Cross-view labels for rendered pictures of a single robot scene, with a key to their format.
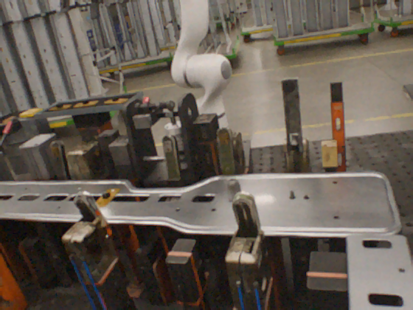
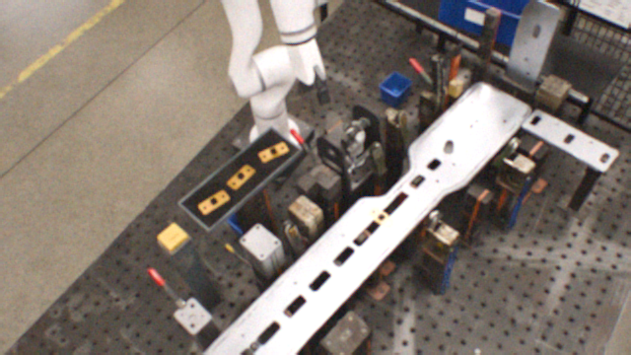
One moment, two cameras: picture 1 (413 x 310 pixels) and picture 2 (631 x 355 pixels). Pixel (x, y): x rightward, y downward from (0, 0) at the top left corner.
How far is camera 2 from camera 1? 1.64 m
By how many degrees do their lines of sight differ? 55
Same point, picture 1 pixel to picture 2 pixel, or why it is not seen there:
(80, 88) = not seen: outside the picture
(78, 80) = not seen: outside the picture
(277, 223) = (491, 144)
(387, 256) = (545, 122)
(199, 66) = (279, 69)
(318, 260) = (524, 145)
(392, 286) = (563, 132)
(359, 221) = (515, 115)
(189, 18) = (255, 26)
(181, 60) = (251, 71)
